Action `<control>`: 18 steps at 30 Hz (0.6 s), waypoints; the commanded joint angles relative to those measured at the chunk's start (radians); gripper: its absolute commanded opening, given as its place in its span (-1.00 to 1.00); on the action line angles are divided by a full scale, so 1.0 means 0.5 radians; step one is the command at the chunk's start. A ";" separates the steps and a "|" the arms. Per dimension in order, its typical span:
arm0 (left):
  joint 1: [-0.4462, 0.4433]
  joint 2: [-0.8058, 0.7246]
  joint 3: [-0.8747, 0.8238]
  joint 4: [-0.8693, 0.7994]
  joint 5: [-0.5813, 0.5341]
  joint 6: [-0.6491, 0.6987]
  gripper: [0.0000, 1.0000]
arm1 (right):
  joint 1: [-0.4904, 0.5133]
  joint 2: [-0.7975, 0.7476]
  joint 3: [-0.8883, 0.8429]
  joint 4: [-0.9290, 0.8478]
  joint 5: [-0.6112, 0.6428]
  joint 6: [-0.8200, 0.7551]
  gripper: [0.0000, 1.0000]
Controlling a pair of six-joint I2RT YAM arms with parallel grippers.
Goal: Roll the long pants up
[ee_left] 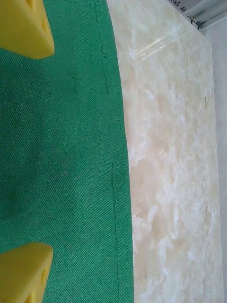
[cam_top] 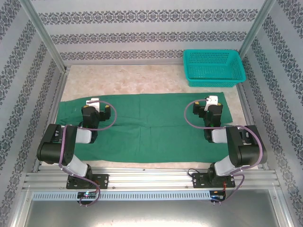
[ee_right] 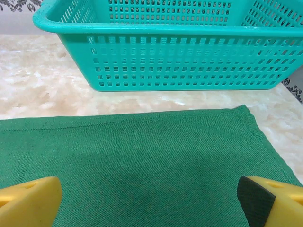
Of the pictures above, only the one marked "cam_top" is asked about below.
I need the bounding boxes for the green long pants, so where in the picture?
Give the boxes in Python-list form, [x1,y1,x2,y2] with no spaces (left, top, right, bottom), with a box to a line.
[58,91,234,164]

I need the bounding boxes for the teal plastic basket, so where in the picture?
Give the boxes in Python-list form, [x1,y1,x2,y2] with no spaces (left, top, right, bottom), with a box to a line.
[183,49,246,87]

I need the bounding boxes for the small circuit board green light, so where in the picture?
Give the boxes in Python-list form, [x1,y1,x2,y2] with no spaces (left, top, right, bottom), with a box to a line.
[77,192,97,199]

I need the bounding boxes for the small circuit board blue light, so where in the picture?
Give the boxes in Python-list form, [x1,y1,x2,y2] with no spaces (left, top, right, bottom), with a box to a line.
[210,190,227,201]

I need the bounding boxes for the shiny metal sheet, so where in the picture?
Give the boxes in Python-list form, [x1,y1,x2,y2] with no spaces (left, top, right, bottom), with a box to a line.
[7,189,294,227]

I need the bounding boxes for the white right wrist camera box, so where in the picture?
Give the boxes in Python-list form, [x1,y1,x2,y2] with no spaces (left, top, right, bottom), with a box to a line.
[205,95,218,111]

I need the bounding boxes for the aluminium side rail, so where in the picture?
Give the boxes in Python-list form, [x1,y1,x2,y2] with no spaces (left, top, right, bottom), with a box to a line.
[32,67,71,172]
[236,82,269,171]

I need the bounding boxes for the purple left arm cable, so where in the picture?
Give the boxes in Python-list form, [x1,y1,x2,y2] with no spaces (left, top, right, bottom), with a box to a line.
[59,100,118,208]

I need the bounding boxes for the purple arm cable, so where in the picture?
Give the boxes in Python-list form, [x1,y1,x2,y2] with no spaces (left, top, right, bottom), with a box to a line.
[59,100,118,208]
[184,98,264,205]

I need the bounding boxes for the narrow aluminium rail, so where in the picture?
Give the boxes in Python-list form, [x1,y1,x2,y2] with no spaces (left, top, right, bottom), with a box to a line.
[63,59,185,67]

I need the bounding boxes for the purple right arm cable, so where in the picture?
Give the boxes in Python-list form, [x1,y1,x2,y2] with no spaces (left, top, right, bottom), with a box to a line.
[184,98,264,205]

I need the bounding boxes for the thin black cable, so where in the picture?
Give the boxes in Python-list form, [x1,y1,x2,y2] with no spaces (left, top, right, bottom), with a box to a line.
[188,167,210,178]

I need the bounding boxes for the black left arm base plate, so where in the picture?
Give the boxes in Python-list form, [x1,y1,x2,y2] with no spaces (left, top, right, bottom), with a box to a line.
[66,174,110,190]

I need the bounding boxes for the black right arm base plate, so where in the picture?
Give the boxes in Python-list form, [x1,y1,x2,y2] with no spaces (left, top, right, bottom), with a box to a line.
[191,172,236,189]

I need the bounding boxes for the wide grooved aluminium rail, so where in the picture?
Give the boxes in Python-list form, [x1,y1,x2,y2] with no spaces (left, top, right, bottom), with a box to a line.
[22,166,281,190]

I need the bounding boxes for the grey slotted cable duct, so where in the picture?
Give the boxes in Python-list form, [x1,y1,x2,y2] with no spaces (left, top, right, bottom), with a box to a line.
[32,191,211,201]

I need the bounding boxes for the aluminium frame post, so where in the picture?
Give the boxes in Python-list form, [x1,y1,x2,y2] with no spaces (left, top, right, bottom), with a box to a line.
[238,0,277,56]
[20,0,67,70]

